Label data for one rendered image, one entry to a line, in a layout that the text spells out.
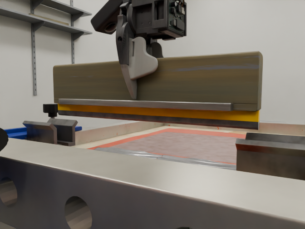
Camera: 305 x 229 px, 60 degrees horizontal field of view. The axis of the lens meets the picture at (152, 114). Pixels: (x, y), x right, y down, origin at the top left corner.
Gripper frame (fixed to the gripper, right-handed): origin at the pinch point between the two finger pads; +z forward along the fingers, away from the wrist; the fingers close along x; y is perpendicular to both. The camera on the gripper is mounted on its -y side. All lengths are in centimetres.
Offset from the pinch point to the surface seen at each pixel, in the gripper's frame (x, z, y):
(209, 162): 8.1, 12.7, 9.6
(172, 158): 8.6, 12.9, 2.2
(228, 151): 23.0, 13.5, 9.1
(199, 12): 368, -127, -128
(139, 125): 39.1, 11.4, -25.6
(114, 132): 25.3, 12.1, -25.6
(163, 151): 14.6, 13.4, -3.2
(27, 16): 106, -65, -182
